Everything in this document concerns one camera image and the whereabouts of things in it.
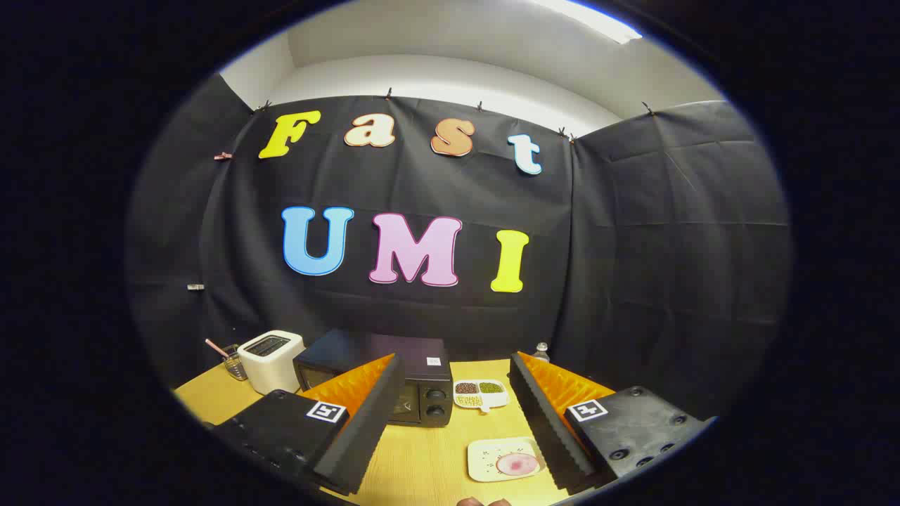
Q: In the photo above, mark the clear bottle with red label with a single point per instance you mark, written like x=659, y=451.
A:
x=541, y=353

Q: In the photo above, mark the pink straw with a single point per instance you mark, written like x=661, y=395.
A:
x=215, y=346

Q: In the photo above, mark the clear glass cup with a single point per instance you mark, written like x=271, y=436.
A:
x=236, y=367

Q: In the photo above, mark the black toaster oven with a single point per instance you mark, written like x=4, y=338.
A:
x=422, y=355

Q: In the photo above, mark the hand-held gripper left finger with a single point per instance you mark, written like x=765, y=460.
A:
x=373, y=414

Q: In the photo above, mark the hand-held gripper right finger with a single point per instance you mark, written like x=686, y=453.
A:
x=541, y=414

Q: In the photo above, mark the white bread toaster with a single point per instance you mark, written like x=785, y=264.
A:
x=271, y=364

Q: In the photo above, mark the white divided dish of beans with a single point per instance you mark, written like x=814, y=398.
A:
x=481, y=395

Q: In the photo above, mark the pink round food slice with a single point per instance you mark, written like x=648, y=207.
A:
x=517, y=464

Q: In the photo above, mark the cream square plate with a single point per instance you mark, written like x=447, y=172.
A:
x=485, y=460

